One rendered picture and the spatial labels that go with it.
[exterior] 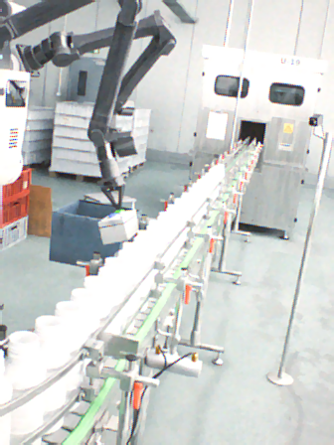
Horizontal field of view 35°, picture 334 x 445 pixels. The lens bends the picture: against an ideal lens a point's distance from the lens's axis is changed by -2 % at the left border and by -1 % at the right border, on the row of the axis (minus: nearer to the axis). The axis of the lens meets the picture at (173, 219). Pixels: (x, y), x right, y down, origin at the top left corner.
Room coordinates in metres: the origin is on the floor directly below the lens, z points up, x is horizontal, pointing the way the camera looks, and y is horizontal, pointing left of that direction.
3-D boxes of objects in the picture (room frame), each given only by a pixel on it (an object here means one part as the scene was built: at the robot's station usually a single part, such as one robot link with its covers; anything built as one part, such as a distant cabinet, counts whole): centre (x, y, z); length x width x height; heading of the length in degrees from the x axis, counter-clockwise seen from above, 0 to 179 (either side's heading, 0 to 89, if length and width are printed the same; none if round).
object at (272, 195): (6.98, -0.90, 1.05); 1.60 x 1.40 x 2.10; 171
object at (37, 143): (9.06, 2.81, 0.50); 1.23 x 1.05 x 1.00; 169
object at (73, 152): (8.74, 1.46, 0.59); 1.24 x 1.03 x 1.17; 173
